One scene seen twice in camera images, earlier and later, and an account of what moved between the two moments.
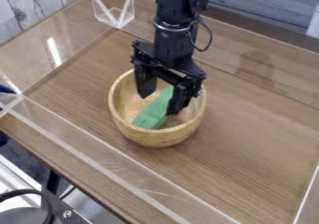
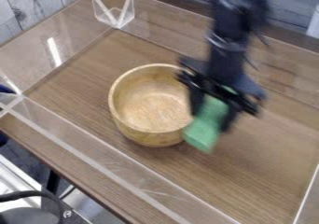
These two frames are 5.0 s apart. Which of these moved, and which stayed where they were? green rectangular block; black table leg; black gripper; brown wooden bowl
Moved: green rectangular block; black gripper
Stayed: brown wooden bowl; black table leg
